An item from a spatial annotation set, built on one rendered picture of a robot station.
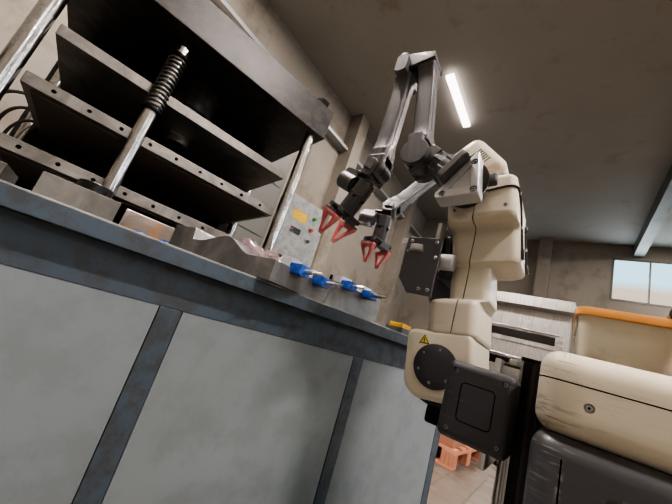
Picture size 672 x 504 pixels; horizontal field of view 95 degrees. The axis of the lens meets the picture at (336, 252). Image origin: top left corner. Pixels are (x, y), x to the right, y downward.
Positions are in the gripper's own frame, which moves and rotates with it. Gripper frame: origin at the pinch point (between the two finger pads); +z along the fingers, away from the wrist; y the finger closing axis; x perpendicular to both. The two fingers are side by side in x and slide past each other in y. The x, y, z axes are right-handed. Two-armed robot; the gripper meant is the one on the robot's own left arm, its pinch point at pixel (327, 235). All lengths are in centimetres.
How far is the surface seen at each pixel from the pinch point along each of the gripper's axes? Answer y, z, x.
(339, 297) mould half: -17.3, 14.3, 5.7
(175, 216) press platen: 5, 39, -81
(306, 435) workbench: -19, 52, 27
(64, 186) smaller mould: 54, 27, -22
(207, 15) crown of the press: 32, -45, -118
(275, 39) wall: -127, -182, -480
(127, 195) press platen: 25, 41, -85
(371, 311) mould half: -33.8, 12.7, 9.3
